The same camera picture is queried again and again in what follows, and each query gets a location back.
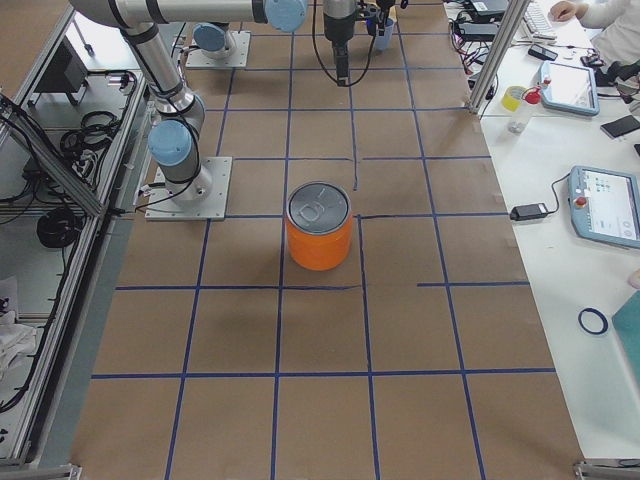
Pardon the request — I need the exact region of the red capped squeeze bottle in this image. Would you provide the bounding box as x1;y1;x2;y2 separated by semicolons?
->
507;86;541;134

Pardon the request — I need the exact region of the black power adapter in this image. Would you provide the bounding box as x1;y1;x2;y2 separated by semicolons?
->
457;23;499;42

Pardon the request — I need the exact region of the white keyboard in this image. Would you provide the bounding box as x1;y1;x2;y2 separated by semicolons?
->
521;1;557;44

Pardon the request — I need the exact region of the lower teach pendant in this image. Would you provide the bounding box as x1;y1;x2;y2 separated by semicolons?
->
567;166;639;249

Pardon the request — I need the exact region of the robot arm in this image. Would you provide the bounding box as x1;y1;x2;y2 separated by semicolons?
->
72;0;308;208
191;1;396;66

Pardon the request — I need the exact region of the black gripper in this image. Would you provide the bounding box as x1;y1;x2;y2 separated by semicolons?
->
323;0;385;84

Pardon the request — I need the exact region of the person's bare hand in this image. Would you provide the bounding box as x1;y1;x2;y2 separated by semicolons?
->
549;0;589;22

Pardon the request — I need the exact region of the blue tape ring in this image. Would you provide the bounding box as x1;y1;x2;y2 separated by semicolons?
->
577;307;610;335

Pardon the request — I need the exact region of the aluminium frame post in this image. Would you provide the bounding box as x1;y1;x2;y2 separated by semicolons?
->
467;0;529;113

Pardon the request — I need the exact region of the teal sheet on bench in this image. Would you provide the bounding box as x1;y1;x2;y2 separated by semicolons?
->
613;291;640;365

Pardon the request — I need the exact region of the black smartphone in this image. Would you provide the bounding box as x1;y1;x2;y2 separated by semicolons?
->
600;115;640;139

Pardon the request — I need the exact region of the teach pendant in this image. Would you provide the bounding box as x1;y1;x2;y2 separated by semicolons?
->
538;61;600;117
567;166;639;249

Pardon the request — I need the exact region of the yellow tape roll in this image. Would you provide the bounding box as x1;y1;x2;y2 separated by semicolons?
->
501;86;527;112

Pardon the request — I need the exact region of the orange round container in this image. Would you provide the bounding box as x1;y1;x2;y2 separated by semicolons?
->
286;181;353;271

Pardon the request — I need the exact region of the small black power brick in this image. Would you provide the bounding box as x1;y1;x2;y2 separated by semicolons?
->
509;203;549;221

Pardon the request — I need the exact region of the upper teach pendant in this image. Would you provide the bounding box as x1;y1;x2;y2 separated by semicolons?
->
538;61;600;117

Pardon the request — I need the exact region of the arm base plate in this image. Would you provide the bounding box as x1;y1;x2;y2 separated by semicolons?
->
184;28;251;69
144;157;233;221

